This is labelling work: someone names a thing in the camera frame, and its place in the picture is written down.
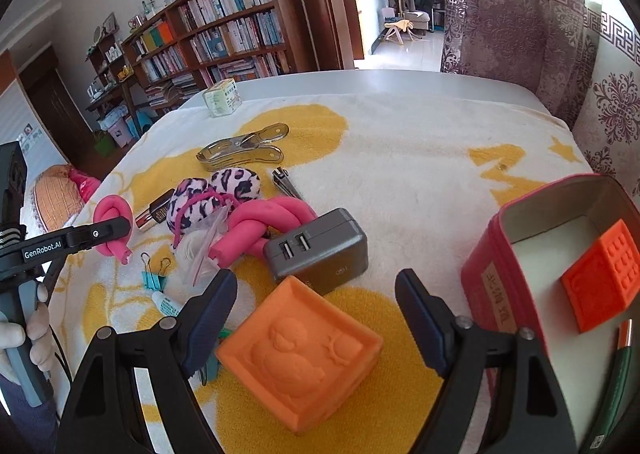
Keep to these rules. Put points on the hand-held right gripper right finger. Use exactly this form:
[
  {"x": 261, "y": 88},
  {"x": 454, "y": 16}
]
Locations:
[{"x": 422, "y": 319}]

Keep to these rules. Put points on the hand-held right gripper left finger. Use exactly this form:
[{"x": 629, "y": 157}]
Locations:
[{"x": 215, "y": 314}]

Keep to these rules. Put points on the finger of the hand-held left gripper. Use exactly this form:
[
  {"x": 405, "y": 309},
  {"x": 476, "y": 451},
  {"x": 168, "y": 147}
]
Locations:
[{"x": 100, "y": 233}]

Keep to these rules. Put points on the small white ointment tube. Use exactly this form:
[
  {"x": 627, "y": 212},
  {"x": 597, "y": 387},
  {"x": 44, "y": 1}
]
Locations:
[{"x": 167, "y": 305}]

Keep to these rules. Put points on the bagged white bandage roll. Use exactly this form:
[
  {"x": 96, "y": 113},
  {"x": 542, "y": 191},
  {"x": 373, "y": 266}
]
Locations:
[{"x": 192, "y": 254}]

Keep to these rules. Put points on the blue binder clip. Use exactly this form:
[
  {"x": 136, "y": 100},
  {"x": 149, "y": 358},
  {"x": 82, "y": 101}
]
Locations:
[{"x": 152, "y": 280}]

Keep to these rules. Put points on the orange duck embossed block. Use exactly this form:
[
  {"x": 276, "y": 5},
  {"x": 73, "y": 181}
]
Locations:
[{"x": 295, "y": 354}]

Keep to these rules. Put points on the knotted pink foam roller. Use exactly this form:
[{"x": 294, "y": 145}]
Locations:
[{"x": 260, "y": 229}]

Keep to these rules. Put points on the red metal tin container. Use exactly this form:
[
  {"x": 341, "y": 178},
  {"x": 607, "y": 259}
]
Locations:
[{"x": 495, "y": 254}]

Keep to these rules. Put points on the grey USB charger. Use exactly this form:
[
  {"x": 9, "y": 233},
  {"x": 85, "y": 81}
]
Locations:
[{"x": 325, "y": 254}]

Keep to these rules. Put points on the leopard print pompom scrunchie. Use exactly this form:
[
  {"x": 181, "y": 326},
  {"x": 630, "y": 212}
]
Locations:
[{"x": 235, "y": 184}]

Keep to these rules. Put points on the large silver metal clip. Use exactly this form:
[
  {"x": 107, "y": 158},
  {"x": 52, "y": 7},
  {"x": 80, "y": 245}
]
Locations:
[{"x": 235, "y": 151}]

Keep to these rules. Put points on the small white medicine box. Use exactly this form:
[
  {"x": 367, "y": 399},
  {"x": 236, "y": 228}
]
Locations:
[{"x": 222, "y": 99}]

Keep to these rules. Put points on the person's left forearm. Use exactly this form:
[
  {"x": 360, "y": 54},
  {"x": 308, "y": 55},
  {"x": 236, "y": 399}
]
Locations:
[{"x": 25, "y": 426}]

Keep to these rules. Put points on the person's left hand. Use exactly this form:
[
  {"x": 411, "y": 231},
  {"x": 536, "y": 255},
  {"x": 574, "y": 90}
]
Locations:
[{"x": 12, "y": 336}]

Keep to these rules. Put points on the black and silver lighter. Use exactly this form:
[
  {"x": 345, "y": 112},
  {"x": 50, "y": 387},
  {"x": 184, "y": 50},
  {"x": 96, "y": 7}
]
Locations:
[{"x": 152, "y": 214}]

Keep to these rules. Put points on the orange quilted cushion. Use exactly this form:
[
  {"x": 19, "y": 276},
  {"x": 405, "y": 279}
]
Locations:
[{"x": 55, "y": 194}]

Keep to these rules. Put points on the green plastic bin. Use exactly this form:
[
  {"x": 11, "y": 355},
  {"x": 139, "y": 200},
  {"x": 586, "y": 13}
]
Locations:
[{"x": 104, "y": 144}]

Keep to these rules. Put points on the small wooden shelf unit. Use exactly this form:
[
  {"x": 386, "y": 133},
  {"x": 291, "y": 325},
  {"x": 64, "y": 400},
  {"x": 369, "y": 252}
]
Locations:
[{"x": 127, "y": 99}]

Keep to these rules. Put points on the yellow and white towel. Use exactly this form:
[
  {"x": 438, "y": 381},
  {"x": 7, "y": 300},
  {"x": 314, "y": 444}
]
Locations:
[{"x": 400, "y": 184}]

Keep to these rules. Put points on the dark wooden door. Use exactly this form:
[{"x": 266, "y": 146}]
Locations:
[{"x": 50, "y": 104}]

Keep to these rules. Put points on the silver nail clipper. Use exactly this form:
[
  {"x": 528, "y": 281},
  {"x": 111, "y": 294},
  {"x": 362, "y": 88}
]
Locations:
[{"x": 285, "y": 183}]

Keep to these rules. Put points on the red-orange studded block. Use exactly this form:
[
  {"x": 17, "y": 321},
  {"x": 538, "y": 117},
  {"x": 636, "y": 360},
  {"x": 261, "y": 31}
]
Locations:
[{"x": 605, "y": 274}]

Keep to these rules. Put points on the green pen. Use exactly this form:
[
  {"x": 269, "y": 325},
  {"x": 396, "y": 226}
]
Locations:
[{"x": 612, "y": 384}]

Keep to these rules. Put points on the rows of books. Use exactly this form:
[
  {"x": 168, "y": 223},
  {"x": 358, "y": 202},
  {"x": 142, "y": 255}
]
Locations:
[{"x": 235, "y": 29}]

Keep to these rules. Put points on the wooden bookshelf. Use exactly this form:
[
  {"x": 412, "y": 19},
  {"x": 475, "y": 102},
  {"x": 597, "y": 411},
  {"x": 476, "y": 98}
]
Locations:
[{"x": 277, "y": 9}]

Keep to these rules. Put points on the white patterned sheer curtain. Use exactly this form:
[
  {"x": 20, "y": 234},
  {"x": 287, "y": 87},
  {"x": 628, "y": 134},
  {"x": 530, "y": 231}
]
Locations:
[{"x": 610, "y": 99}]

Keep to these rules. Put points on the small wooden stool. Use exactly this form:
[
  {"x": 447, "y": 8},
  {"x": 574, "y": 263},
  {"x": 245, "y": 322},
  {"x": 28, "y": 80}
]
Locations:
[{"x": 397, "y": 29}]

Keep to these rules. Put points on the grey armchair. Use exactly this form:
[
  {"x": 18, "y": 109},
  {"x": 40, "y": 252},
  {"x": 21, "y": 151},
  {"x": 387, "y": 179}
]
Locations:
[{"x": 417, "y": 19}]

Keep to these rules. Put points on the mauve patterned curtain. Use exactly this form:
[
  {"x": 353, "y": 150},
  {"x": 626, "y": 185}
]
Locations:
[{"x": 500, "y": 24}]

